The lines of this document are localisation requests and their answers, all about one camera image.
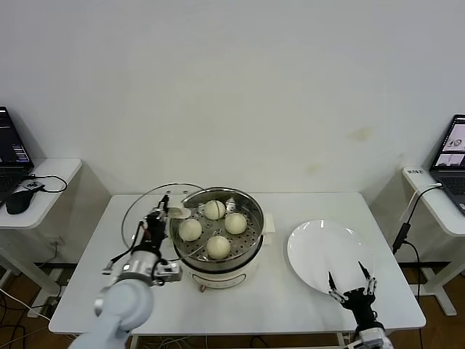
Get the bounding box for black computer mouse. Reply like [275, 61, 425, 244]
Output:
[5, 189, 35, 215]

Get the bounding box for perforated steel steamer basket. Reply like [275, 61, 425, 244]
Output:
[169, 187, 265, 273]

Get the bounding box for white cable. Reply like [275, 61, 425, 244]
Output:
[399, 183, 443, 222]

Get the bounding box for black cable with adapter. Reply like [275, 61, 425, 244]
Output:
[391, 185, 443, 301]

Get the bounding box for white side desk rounded top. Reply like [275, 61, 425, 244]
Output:
[0, 158, 83, 319]

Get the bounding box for white steamed baozi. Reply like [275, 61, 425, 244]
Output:
[206, 235, 232, 260]
[178, 219, 203, 243]
[203, 199, 227, 221]
[224, 212, 248, 236]

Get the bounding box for grey laptop image windows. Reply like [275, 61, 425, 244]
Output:
[428, 114, 465, 215]

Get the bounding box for black laptop dark screen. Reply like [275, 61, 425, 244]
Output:
[0, 105, 36, 206]

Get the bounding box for cream electric cooker base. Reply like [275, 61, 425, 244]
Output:
[170, 212, 277, 294]

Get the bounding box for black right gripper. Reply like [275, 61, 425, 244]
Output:
[326, 260, 379, 329]

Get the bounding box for white round plate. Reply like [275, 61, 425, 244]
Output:
[286, 219, 375, 295]

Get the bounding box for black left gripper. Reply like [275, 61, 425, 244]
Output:
[132, 194, 171, 255]

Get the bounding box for grey floor power strip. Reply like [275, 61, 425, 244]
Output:
[28, 296, 62, 319]

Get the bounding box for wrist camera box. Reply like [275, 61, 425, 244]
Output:
[354, 326, 388, 349]
[152, 262, 183, 286]

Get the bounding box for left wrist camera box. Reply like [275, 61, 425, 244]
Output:
[152, 262, 183, 286]

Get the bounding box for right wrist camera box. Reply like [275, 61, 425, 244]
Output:
[354, 326, 388, 349]

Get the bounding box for glass pot lid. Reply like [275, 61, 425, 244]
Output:
[121, 182, 226, 262]

